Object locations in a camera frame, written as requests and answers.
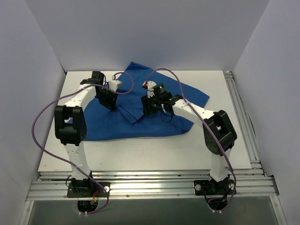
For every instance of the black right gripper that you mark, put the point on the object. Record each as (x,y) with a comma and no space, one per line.
(147,107)

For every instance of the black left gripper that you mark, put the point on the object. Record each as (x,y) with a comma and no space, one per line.
(108,101)

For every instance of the blue surgical drape cloth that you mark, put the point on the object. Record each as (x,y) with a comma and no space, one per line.
(128,120)

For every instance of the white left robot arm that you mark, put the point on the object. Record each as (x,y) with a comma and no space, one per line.
(70,125)

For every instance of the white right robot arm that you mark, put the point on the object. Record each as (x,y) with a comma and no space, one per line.
(219,133)

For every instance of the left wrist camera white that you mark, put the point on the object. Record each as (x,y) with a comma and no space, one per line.
(114,83)

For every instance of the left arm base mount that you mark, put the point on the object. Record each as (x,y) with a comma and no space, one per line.
(88,193)

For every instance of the aluminium right rail frame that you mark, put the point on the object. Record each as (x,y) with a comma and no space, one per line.
(246,128)

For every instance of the aluminium rail frame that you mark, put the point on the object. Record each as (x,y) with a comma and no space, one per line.
(158,201)
(246,128)

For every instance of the aluminium front rail frame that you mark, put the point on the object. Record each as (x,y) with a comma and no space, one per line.
(158,201)

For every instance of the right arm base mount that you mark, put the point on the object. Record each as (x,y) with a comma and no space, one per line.
(216,194)

